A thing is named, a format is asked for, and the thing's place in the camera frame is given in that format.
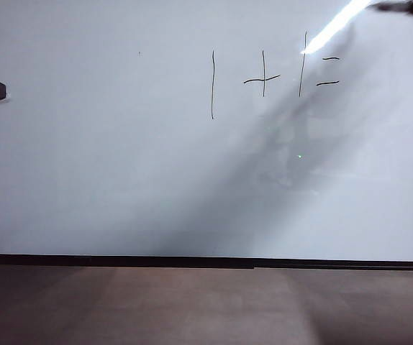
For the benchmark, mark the white whiteboard with black frame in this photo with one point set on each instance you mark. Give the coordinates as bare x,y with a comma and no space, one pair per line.
120,161

